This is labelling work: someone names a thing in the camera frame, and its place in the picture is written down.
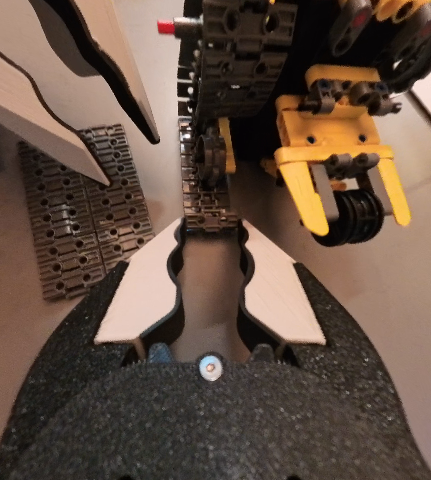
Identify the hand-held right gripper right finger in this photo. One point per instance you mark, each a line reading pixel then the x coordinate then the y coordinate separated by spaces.
pixel 283 300

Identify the loose grey track strip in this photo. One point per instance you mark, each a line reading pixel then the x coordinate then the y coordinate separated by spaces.
pixel 125 217
pixel 57 232

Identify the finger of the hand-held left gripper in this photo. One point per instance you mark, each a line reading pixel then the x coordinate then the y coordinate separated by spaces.
pixel 12 97
pixel 121 60

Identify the yellow toy brick robot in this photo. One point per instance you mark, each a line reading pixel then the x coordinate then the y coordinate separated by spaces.
pixel 328 127

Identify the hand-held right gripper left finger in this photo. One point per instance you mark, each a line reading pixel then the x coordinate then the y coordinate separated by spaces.
pixel 136 300

